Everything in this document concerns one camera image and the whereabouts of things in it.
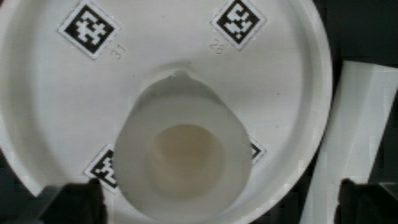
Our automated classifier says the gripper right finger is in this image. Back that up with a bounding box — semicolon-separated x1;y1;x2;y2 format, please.
337;179;398;224

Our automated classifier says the white right fence block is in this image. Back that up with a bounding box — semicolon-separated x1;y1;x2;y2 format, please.
298;61;398;224

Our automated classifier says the white cylindrical table leg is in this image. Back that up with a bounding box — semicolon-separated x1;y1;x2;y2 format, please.
113;69;252;224

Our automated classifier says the white round table top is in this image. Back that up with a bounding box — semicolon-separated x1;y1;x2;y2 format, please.
0;0;331;224

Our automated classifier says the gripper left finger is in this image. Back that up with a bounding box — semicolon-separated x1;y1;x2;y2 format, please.
38;179;106;224

